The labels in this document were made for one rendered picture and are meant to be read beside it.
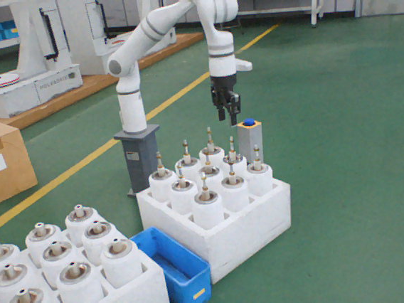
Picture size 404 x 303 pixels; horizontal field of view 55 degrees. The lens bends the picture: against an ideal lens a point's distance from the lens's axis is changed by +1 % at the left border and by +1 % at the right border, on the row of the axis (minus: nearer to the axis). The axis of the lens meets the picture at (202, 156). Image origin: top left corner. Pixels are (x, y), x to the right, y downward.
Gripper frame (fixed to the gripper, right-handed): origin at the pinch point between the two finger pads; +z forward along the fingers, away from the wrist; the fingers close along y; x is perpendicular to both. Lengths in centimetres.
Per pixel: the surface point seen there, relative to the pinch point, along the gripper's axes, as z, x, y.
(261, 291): 47, -6, 23
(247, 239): 39.1, -1.2, 8.3
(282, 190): 29.7, 16.8, 3.7
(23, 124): 44, -59, -197
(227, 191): 22.6, -3.7, 3.1
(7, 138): 19, -65, -95
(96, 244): 23, -46, 4
